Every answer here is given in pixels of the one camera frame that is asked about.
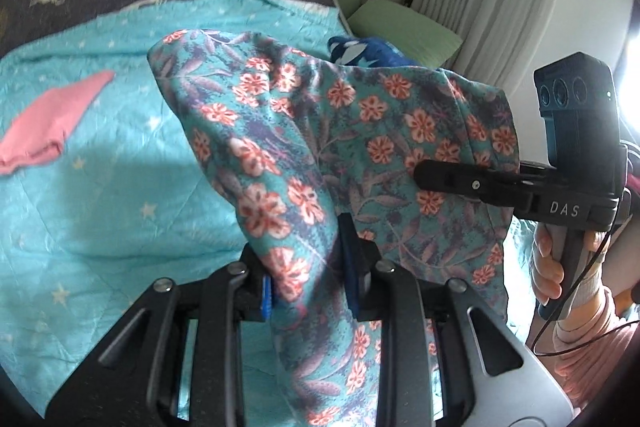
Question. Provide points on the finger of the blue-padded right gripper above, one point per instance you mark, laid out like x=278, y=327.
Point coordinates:
x=493, y=187

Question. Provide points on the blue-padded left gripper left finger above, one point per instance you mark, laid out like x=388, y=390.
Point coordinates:
x=174, y=357

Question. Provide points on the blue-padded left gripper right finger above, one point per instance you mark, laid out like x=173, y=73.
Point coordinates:
x=446, y=358

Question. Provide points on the teal floral garment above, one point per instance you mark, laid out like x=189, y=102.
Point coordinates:
x=293, y=141

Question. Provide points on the right hand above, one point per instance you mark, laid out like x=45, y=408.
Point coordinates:
x=548, y=274

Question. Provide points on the green ribbed cushion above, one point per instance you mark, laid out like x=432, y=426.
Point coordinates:
x=415, y=35

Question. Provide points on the turquoise star quilt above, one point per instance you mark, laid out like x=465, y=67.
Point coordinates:
x=126, y=202

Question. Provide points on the navy star blanket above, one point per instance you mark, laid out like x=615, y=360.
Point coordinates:
x=366, y=52

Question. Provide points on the pink folded cloth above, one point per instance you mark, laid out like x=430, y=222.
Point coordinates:
x=38, y=134

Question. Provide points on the black camera module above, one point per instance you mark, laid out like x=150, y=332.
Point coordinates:
x=577, y=102

